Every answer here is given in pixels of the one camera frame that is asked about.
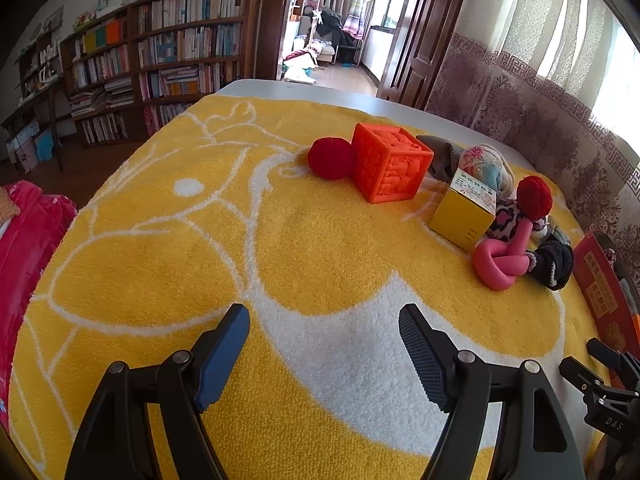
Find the dark wooden door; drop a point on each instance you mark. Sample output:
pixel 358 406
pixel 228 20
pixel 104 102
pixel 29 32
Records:
pixel 420 35

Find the grey black sock roll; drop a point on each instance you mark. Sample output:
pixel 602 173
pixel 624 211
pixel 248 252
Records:
pixel 552 262

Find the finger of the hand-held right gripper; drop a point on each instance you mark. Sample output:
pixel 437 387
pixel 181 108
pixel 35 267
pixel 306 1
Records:
pixel 607 355
pixel 600 400

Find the storage boxes on floor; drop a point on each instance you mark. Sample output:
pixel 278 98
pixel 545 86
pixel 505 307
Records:
pixel 27 147

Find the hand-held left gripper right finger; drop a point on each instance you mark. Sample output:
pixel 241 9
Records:
pixel 425 360

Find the dark wooden side shelf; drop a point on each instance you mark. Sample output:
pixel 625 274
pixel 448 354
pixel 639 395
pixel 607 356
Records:
pixel 42 90

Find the yellow cardboard box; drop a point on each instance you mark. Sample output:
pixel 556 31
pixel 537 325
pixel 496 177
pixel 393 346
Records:
pixel 457 215

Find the yellow white towel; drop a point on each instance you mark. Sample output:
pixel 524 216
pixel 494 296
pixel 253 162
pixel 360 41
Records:
pixel 150 260

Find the red yarn ball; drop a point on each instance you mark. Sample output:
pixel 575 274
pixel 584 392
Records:
pixel 330 159
pixel 534 197

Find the purple patterned curtain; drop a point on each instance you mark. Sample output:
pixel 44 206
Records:
pixel 500 85

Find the pink leopard fuzzy sock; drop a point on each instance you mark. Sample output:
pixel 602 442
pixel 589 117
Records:
pixel 505 220

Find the orange embossed cube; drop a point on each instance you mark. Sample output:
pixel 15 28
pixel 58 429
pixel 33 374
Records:
pixel 390 170

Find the grey tan sock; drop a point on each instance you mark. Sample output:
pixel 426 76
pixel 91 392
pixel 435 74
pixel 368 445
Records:
pixel 442 157

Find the wooden door frame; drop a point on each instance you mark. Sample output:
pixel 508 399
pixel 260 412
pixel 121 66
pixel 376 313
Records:
pixel 280 20

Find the red quilt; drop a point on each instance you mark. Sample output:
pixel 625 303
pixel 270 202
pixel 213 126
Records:
pixel 30 240

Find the pink knotted rubber toy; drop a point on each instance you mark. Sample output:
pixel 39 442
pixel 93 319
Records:
pixel 495 265

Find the white coat rack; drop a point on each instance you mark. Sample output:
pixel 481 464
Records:
pixel 314 15

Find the wooden bookshelf with books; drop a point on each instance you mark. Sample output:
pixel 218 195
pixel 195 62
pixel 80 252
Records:
pixel 190 40

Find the red tin container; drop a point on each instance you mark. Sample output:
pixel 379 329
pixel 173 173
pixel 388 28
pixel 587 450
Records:
pixel 600 280

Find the pastel striped sock roll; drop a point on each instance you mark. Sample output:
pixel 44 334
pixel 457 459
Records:
pixel 482 160

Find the sofa with clothes pile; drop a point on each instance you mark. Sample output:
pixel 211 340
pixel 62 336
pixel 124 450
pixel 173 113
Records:
pixel 340 32

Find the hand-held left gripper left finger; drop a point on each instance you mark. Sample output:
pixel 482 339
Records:
pixel 225 355

